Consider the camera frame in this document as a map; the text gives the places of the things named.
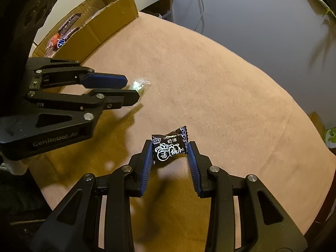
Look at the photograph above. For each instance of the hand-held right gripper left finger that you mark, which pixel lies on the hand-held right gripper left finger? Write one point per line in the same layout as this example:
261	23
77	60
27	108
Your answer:
147	168

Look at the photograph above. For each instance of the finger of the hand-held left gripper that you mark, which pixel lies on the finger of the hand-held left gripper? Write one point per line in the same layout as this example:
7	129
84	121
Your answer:
105	80
118	98

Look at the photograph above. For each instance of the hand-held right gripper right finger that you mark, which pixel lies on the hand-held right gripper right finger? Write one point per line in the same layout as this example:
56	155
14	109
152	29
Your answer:
193	168

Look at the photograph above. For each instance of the small green candy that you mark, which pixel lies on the small green candy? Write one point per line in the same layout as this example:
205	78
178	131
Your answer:
137	85

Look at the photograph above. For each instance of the black candy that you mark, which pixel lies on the black candy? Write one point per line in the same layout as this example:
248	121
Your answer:
168	149

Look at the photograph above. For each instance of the orange snack packet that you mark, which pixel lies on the orange snack packet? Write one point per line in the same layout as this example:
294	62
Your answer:
53	42

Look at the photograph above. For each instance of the blue chocolate bar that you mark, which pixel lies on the blue chocolate bar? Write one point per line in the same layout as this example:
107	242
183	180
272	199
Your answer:
63	40

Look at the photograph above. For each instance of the brown chocolate bar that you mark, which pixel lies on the brown chocolate bar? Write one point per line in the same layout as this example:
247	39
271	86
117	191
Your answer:
68	23

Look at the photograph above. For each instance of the small brown cardboard box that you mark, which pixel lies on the small brown cardboard box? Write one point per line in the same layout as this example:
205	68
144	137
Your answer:
317	123

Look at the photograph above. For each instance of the green snack bag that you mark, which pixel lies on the green snack bag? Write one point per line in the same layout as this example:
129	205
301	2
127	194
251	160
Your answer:
331	136

